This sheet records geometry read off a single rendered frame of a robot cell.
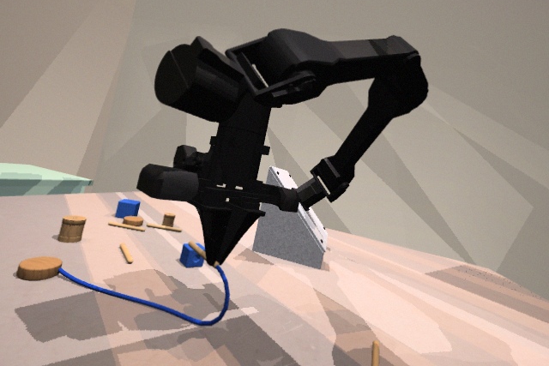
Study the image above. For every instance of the blue cord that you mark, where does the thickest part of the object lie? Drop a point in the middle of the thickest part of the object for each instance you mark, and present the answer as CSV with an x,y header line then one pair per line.
x,y
197,249

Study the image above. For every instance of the light wooden stick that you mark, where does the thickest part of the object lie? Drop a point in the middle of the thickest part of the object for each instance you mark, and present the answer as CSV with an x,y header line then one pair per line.
x,y
164,227

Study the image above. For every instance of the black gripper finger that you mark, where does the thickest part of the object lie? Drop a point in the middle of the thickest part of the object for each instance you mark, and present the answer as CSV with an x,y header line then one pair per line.
x,y
239,223
214,223

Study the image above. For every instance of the small wooden cylinder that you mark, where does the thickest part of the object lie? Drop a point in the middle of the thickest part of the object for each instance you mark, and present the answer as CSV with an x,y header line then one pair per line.
x,y
168,219
72,228

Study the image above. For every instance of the thin wooden stick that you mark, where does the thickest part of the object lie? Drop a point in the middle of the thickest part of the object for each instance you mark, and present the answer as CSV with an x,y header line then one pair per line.
x,y
375,353
127,227

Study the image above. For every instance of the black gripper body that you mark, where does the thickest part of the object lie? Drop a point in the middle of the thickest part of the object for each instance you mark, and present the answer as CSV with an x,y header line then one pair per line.
x,y
235,162

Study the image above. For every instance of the short wooden dowel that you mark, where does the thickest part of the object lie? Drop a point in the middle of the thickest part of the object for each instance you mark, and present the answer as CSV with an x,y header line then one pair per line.
x,y
126,253

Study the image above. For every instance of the round wooden disc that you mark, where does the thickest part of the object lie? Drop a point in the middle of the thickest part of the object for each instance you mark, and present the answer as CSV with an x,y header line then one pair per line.
x,y
133,221

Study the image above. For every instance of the blue cube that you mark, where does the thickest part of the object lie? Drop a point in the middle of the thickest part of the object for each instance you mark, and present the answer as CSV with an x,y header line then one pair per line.
x,y
190,258
127,207

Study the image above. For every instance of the round wooden button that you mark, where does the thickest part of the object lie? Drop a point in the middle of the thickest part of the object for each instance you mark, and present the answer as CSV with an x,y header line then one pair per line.
x,y
38,268

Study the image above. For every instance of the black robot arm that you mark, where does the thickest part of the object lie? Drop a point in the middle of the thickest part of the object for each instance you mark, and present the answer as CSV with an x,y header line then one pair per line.
x,y
296,66

